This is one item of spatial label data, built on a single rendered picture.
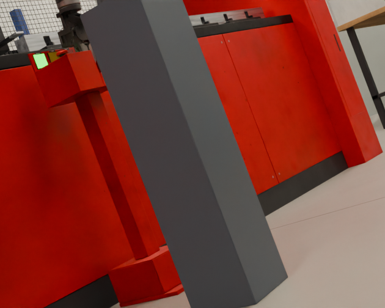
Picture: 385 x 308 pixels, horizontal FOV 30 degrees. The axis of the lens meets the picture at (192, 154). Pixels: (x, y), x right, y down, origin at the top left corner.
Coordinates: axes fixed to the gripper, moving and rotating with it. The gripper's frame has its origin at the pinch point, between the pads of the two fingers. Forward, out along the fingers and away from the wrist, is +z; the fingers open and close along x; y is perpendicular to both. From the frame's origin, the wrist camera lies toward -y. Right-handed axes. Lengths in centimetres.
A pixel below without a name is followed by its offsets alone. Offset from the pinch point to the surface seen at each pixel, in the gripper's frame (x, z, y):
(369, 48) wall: -695, 10, 195
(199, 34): -91, -8, 20
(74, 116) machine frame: -3.1, 12.8, 18.1
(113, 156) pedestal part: 6.7, 29.1, -3.4
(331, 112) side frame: -178, 44, 13
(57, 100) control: 15.1, 7.8, 4.0
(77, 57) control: 11.0, -2.7, -5.7
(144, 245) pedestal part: 8, 58, -6
